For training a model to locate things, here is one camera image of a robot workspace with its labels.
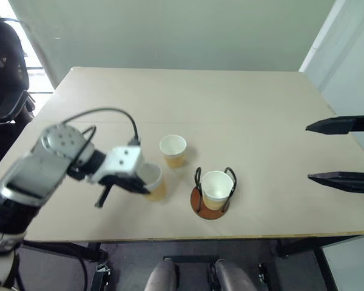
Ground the grey rounded shape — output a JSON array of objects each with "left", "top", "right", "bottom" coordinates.
[
  {"left": 214, "top": 259, "right": 258, "bottom": 291},
  {"left": 144, "top": 260, "right": 180, "bottom": 291}
]

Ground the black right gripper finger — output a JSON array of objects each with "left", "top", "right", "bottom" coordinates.
[
  {"left": 307, "top": 171, "right": 364, "bottom": 195},
  {"left": 305, "top": 115, "right": 364, "bottom": 135}
]

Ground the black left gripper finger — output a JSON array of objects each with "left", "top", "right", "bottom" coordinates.
[
  {"left": 127, "top": 183, "right": 152, "bottom": 195},
  {"left": 94, "top": 184, "right": 113, "bottom": 209}
]

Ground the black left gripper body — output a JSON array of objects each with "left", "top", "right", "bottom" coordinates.
[{"left": 98, "top": 174, "right": 146, "bottom": 193}]

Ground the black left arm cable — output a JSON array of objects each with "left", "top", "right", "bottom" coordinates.
[{"left": 62, "top": 107, "right": 141, "bottom": 147}]

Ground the black office chair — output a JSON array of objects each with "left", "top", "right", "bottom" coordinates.
[{"left": 0, "top": 17, "right": 37, "bottom": 125}]

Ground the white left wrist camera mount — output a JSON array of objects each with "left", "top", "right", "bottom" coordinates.
[{"left": 87, "top": 145, "right": 144, "bottom": 185}]

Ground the black metal bar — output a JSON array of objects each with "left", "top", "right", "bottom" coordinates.
[{"left": 163, "top": 255, "right": 220, "bottom": 264}]

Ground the tan paper cup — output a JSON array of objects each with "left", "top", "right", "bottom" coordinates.
[
  {"left": 159, "top": 134, "right": 187, "bottom": 169},
  {"left": 138, "top": 162, "right": 168, "bottom": 203},
  {"left": 201, "top": 170, "right": 234, "bottom": 211}
]

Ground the brown coaster with wire holder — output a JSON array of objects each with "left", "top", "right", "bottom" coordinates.
[{"left": 190, "top": 166, "right": 238, "bottom": 221}]

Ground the silver caster bracket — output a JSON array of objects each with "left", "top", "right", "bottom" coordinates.
[{"left": 95, "top": 262, "right": 112, "bottom": 275}]

